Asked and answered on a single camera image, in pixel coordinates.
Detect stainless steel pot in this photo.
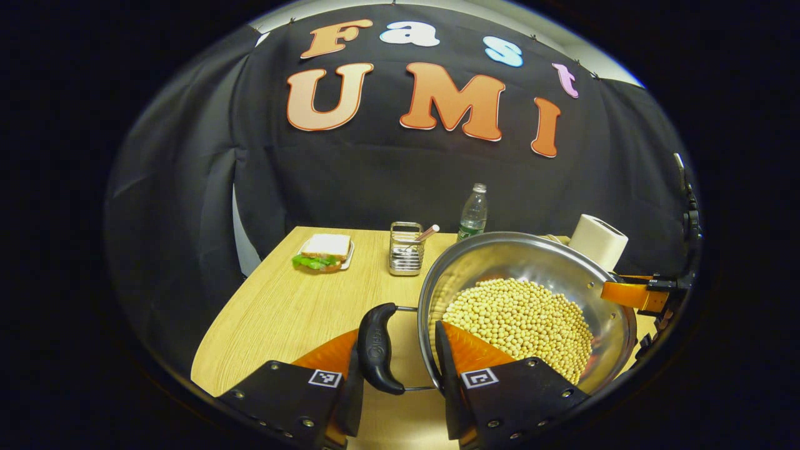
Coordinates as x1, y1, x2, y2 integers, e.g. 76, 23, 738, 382
357, 231, 638, 396

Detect pile of soybeans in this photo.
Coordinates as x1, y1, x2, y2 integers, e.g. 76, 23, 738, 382
442, 278, 594, 385

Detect sandwich with lettuce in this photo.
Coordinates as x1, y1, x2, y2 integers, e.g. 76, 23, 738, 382
292, 234, 351, 271

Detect clear plastic water bottle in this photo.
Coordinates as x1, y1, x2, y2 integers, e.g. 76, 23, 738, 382
457, 183, 489, 242

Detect black backdrop cloth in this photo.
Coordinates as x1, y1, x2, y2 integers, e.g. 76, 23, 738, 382
103, 3, 701, 379

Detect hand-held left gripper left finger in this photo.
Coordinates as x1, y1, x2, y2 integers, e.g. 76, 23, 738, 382
216, 329, 365, 448

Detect pink straw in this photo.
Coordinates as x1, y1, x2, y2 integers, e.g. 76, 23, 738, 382
406, 225, 440, 248

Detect metal wire holder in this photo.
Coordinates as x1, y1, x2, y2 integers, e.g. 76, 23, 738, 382
389, 222, 426, 277

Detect white toaster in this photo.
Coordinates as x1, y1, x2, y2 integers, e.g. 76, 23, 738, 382
567, 214, 629, 273

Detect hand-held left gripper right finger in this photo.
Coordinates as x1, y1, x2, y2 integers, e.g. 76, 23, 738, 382
434, 321, 591, 448

